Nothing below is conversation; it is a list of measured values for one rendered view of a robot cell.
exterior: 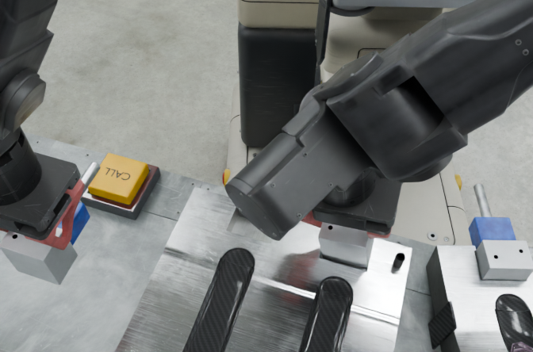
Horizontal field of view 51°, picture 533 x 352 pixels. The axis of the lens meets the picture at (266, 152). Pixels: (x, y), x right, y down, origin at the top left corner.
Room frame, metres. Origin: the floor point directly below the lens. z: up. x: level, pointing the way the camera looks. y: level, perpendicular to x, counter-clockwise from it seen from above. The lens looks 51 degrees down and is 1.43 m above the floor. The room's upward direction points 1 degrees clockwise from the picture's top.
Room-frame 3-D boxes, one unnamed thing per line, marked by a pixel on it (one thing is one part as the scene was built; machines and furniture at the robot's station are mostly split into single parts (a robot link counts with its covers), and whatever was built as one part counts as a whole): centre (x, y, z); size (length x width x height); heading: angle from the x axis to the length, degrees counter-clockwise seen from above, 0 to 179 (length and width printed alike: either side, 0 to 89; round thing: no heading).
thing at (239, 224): (0.34, 0.01, 0.87); 0.05 x 0.05 x 0.04; 73
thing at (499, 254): (0.35, -0.27, 0.86); 0.13 x 0.05 x 0.05; 0
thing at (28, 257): (0.32, 0.21, 0.94); 0.13 x 0.05 x 0.05; 163
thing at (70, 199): (0.28, 0.21, 0.99); 0.07 x 0.07 x 0.09; 73
